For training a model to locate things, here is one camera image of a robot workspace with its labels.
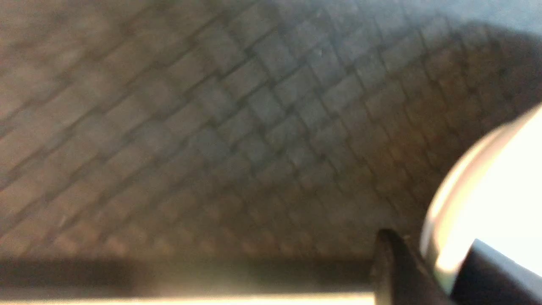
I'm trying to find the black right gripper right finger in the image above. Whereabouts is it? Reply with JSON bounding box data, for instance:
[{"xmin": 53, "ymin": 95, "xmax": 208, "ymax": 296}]
[{"xmin": 451, "ymin": 239, "xmax": 542, "ymax": 305}]

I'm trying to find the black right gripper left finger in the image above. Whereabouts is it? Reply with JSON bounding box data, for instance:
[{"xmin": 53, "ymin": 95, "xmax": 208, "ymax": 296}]
[{"xmin": 371, "ymin": 229, "xmax": 449, "ymax": 305}]

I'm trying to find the white bowl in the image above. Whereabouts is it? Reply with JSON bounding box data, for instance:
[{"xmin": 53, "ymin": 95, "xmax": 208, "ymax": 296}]
[{"xmin": 419, "ymin": 105, "xmax": 542, "ymax": 295}]

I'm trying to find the black serving tray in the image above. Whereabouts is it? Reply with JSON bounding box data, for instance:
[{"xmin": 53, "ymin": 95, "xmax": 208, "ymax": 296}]
[{"xmin": 1, "ymin": 0, "xmax": 541, "ymax": 299}]

